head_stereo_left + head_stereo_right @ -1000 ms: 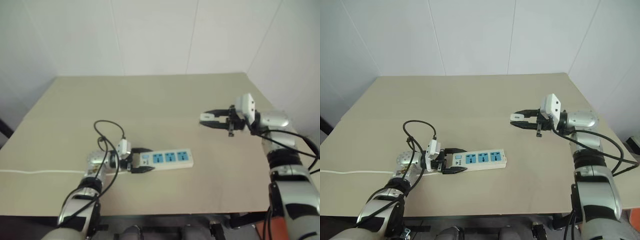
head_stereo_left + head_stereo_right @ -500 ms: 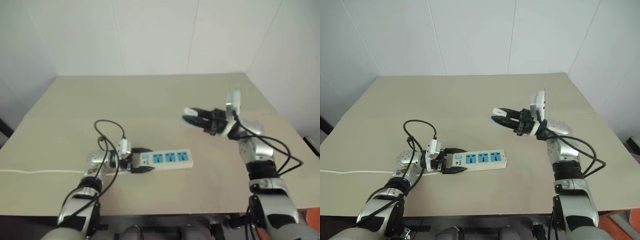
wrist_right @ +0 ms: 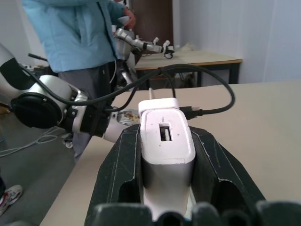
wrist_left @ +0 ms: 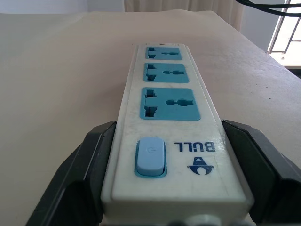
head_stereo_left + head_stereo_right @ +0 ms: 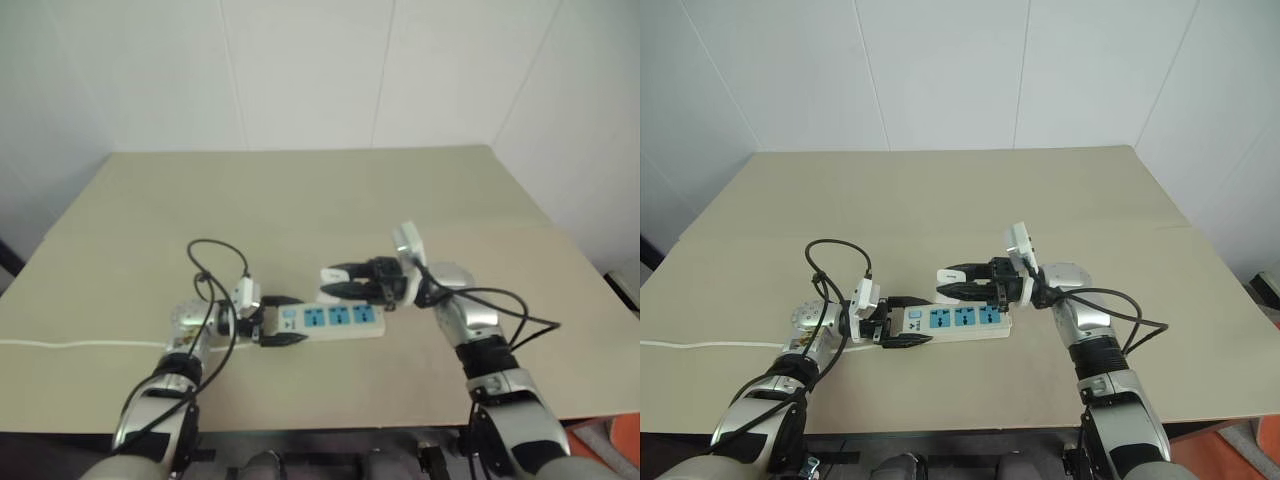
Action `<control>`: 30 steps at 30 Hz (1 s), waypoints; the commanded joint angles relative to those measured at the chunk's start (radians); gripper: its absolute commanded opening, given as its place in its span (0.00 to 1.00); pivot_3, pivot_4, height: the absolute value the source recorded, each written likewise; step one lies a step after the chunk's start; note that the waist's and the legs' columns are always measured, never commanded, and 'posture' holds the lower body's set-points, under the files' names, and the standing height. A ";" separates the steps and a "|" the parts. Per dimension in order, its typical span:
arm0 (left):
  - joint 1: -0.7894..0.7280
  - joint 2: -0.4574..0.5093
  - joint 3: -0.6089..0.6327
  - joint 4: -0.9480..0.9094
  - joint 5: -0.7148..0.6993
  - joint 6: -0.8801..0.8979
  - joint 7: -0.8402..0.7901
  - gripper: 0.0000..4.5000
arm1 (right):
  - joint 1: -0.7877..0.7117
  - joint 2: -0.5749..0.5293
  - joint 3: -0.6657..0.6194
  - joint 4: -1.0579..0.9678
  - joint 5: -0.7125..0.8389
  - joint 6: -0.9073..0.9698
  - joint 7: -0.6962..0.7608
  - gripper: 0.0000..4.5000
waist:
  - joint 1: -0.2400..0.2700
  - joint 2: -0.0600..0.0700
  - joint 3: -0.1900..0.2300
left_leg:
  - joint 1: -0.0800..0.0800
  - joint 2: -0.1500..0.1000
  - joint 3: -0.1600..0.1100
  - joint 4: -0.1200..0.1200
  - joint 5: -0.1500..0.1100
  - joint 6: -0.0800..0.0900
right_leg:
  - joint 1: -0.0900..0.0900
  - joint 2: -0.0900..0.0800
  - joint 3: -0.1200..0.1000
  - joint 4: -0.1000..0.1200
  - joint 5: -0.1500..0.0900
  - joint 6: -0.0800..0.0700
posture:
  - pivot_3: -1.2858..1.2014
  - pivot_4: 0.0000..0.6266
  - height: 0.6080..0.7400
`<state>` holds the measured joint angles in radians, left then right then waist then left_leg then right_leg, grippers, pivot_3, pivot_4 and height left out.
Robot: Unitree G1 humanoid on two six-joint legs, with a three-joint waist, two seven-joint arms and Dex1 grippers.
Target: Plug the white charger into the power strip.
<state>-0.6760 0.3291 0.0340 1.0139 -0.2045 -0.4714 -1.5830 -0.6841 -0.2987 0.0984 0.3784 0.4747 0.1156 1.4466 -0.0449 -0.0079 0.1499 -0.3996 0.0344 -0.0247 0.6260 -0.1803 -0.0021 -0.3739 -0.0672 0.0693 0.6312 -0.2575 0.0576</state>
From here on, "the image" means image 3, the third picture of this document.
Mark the person in blue jacket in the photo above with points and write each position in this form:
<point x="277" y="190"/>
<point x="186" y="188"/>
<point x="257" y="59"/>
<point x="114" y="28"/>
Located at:
<point x="70" y="35"/>

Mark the silver background robot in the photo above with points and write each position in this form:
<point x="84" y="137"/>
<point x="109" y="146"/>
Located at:
<point x="138" y="43"/>

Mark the wooden background table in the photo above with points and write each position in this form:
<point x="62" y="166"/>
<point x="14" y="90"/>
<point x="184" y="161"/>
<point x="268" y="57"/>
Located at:
<point x="200" y="58"/>

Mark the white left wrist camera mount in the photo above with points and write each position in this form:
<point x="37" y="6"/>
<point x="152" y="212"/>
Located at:
<point x="157" y="104"/>

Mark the white and red sneaker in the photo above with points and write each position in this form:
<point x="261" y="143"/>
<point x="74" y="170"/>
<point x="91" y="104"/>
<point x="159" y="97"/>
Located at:
<point x="10" y="195"/>

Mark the brown wooden door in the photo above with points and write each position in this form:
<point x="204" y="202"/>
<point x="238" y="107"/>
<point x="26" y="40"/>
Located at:
<point x="152" y="18"/>

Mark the thin grey rod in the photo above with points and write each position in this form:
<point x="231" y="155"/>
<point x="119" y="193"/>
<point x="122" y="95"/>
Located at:
<point x="151" y="93"/>

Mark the person's bare hand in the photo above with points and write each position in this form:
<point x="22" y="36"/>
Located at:
<point x="131" y="18"/>

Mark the white usb charger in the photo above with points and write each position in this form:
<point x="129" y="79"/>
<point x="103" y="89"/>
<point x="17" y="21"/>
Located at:
<point x="167" y="150"/>

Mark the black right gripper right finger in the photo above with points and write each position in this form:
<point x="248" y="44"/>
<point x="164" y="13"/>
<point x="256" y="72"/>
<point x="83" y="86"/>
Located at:
<point x="211" y="162"/>

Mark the white clutter pile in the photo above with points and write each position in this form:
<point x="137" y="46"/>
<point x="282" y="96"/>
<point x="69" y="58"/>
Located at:
<point x="187" y="46"/>

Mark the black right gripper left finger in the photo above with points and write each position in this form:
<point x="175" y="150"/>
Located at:
<point x="117" y="169"/>

